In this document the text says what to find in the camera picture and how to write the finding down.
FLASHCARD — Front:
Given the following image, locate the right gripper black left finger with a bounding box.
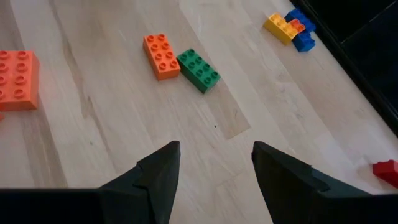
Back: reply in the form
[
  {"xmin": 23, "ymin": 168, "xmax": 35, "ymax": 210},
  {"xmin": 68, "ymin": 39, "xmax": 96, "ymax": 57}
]
[{"xmin": 0, "ymin": 140, "xmax": 181, "ymax": 224}]

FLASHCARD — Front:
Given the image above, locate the blue rectangular block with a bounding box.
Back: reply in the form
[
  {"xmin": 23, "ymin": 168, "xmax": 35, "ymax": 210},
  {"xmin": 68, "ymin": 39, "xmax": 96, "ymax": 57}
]
[{"xmin": 285, "ymin": 8, "xmax": 317, "ymax": 34}]

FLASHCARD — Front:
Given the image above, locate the red rectangular block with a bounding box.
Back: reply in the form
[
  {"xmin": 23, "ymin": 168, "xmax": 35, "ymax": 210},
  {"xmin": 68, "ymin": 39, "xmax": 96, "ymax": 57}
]
[{"xmin": 372, "ymin": 159, "xmax": 398, "ymax": 189}]

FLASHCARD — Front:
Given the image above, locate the black aluminium table frame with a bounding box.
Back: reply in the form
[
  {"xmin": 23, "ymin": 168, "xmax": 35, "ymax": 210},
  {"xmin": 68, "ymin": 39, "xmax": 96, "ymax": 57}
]
[{"xmin": 290, "ymin": 0, "xmax": 398, "ymax": 138}]

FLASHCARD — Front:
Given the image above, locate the green rectangular block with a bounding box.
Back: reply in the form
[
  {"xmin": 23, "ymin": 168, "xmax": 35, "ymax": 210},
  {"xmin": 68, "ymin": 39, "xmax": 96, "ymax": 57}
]
[{"xmin": 176, "ymin": 48, "xmax": 222, "ymax": 95}]

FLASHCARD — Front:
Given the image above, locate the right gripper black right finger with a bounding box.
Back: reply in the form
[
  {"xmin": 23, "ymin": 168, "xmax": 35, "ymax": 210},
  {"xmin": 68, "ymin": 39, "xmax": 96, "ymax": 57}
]
[{"xmin": 251, "ymin": 141, "xmax": 398, "ymax": 224}]

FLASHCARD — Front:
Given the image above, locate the orange rectangular block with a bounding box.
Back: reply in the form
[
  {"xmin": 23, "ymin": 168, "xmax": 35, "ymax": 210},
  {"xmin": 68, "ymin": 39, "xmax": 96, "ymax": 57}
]
[
  {"xmin": 0, "ymin": 49, "xmax": 40, "ymax": 112},
  {"xmin": 142, "ymin": 33, "xmax": 182, "ymax": 82}
]

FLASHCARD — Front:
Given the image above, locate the orange square block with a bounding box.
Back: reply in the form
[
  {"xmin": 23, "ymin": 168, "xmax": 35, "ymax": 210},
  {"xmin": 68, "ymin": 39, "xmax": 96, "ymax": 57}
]
[{"xmin": 289, "ymin": 18, "xmax": 306, "ymax": 34}]

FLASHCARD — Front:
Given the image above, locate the yellow rectangular block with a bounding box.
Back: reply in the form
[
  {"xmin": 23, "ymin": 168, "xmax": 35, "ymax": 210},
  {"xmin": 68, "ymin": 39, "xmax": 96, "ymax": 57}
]
[{"xmin": 263, "ymin": 12, "xmax": 299, "ymax": 46}]

